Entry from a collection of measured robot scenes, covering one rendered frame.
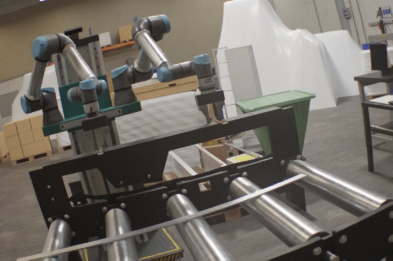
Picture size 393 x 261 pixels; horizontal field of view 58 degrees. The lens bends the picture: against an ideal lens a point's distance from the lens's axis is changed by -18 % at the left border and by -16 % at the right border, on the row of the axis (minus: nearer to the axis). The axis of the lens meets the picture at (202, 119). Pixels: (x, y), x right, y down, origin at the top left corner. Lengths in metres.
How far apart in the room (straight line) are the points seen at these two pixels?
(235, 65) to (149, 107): 1.23
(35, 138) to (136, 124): 5.06
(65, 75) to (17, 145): 7.45
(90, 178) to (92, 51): 0.84
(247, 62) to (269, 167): 3.50
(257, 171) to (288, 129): 0.25
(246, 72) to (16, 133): 6.28
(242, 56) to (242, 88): 0.42
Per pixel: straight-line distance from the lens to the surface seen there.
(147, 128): 5.25
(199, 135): 1.90
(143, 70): 2.53
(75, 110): 2.64
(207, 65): 1.96
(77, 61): 2.16
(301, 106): 4.35
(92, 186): 2.76
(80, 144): 2.70
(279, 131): 2.03
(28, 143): 9.99
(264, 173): 2.04
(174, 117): 5.13
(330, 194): 1.63
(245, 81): 5.46
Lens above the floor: 1.48
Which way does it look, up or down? 9 degrees down
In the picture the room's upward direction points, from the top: 12 degrees counter-clockwise
